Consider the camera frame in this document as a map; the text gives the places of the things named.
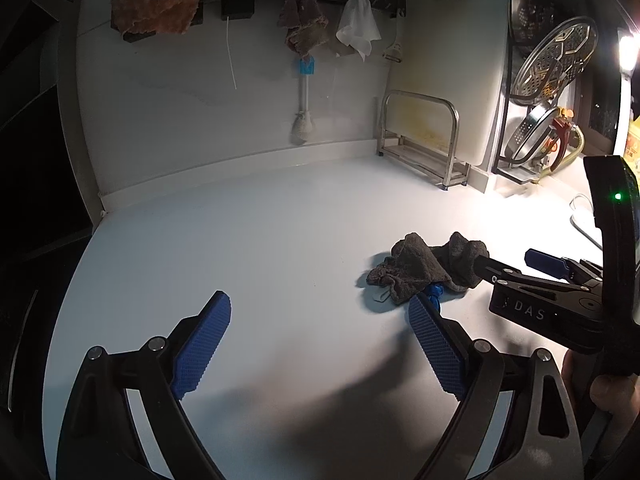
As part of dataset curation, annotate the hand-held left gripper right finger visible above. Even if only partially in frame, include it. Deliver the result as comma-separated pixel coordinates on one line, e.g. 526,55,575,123
407,294,584,480

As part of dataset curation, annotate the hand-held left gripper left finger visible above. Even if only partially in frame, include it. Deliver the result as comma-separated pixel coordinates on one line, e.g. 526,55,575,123
56,290,233,480

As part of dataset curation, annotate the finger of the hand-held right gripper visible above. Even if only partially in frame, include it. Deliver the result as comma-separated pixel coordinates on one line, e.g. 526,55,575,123
524,248,604,284
472,255,601,295

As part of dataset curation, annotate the blue strap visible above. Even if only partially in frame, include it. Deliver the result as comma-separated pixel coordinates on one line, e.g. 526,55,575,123
425,284,446,314

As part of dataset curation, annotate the dark grey cloth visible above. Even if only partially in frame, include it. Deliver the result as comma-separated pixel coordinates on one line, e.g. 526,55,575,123
366,231,489,305

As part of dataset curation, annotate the person's right hand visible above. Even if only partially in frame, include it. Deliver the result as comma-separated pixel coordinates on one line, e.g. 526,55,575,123
560,347,640,480

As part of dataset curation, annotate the white power strip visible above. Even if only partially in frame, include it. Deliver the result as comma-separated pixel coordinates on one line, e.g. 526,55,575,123
570,200,604,251

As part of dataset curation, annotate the red gas valve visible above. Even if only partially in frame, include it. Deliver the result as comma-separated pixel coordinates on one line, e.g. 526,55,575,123
546,107,575,166

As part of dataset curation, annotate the yellow package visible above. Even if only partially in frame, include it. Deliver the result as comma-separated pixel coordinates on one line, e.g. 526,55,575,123
622,115,640,174

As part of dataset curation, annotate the steel cutting board rack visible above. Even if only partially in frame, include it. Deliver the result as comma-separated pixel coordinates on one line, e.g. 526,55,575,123
377,90,471,192

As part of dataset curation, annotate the perforated steel steamer plate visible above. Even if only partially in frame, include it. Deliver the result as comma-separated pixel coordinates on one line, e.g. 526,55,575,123
511,16,599,106

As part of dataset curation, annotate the white desk lamp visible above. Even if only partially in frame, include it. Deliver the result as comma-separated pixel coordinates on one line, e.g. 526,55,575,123
611,34,640,157

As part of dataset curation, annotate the white brush with blue holder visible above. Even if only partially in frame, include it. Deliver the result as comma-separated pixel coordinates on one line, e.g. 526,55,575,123
291,57,317,146

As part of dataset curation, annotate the white cutting board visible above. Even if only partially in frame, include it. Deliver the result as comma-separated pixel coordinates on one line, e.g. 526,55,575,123
385,0,509,166

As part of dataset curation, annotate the white hanging cloth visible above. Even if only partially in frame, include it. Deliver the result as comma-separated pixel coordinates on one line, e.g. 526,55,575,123
335,0,382,63

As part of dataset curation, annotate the pinkish brown hanging cloth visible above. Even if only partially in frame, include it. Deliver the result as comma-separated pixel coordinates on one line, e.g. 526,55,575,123
277,0,330,59

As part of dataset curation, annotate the yellow gas hose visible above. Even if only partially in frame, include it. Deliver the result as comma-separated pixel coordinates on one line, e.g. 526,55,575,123
560,125,586,162

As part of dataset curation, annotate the white cable tie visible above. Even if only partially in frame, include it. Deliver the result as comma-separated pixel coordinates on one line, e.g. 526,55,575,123
226,16,239,90

